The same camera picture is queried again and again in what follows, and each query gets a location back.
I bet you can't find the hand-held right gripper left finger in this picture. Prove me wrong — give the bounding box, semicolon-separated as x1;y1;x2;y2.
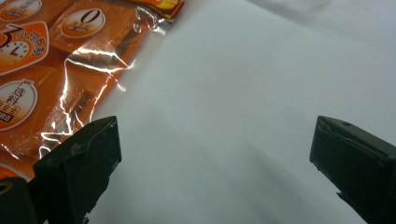
28;115;122;224

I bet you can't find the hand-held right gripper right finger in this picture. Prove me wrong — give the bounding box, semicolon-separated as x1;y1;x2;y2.
309;115;396;224

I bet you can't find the orange plastic snack bag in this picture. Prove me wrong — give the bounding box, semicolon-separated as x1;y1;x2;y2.
0;0;187;182

